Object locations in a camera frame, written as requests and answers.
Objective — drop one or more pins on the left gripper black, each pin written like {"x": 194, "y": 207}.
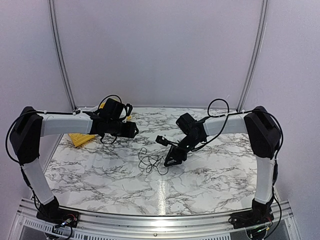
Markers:
{"x": 130, "y": 131}

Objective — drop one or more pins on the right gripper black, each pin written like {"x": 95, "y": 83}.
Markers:
{"x": 176, "y": 155}

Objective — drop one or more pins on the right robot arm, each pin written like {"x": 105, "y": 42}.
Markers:
{"x": 265, "y": 137}

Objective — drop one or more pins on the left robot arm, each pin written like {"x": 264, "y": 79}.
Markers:
{"x": 25, "y": 133}

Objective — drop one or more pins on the yellow bin far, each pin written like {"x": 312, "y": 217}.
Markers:
{"x": 128, "y": 117}

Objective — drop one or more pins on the yellow bin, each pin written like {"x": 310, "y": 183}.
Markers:
{"x": 128, "y": 117}
{"x": 79, "y": 139}

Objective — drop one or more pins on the yellow bin near left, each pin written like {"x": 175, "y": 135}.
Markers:
{"x": 79, "y": 139}

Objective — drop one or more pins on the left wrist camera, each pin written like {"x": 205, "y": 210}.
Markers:
{"x": 128, "y": 109}

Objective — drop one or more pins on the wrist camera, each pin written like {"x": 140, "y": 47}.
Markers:
{"x": 163, "y": 141}
{"x": 128, "y": 109}

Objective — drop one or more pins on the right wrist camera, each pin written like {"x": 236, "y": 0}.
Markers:
{"x": 163, "y": 141}

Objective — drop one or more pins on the right corner aluminium post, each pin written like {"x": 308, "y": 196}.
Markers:
{"x": 261, "y": 28}

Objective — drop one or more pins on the corner aluminium post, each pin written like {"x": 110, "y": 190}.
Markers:
{"x": 60, "y": 55}
{"x": 261, "y": 28}

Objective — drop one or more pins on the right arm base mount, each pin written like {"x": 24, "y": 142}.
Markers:
{"x": 251, "y": 217}

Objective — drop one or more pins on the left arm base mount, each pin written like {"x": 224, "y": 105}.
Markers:
{"x": 60, "y": 217}

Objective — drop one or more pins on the aluminium front rail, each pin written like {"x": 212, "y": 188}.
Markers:
{"x": 107, "y": 226}

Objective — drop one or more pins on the left corner aluminium post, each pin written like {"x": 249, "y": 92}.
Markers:
{"x": 60, "y": 55}

